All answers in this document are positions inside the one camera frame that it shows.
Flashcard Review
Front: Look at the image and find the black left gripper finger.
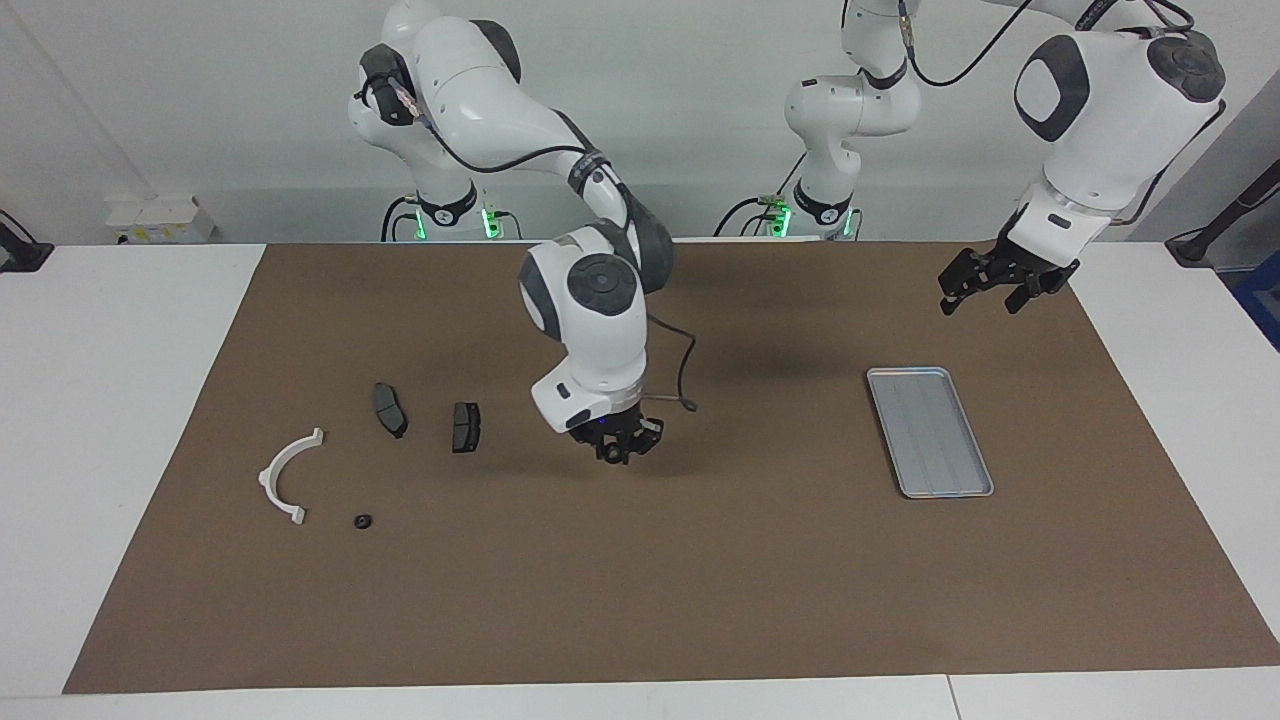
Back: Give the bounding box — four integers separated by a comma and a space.
937, 248, 992, 317
1004, 271, 1064, 316

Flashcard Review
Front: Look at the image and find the silver metal tray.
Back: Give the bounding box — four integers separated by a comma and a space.
865, 367, 996, 500

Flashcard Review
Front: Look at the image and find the brown table mat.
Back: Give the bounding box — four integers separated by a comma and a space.
62, 242, 1280, 695

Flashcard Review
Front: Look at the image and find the long dark brake pad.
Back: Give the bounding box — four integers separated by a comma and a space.
372, 382, 409, 440

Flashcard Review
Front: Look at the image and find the blue crate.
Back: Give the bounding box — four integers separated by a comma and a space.
1232, 275, 1280, 351

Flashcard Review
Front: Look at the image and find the white power strip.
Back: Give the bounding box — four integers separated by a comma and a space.
105, 195, 216, 246

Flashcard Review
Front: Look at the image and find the black table clamp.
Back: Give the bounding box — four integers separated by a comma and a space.
0, 210, 56, 273

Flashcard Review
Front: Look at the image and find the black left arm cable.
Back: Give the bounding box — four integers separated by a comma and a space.
895, 0, 1229, 226

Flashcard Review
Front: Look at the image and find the black left base cable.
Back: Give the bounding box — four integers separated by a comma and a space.
713, 155, 811, 238

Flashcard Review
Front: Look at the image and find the black base cable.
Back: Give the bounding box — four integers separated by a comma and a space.
380, 195, 421, 243
713, 155, 811, 238

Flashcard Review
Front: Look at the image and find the black right base cable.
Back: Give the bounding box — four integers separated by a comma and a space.
380, 195, 421, 243

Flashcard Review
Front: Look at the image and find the white half-ring bracket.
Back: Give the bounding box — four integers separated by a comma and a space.
258, 428, 326, 526

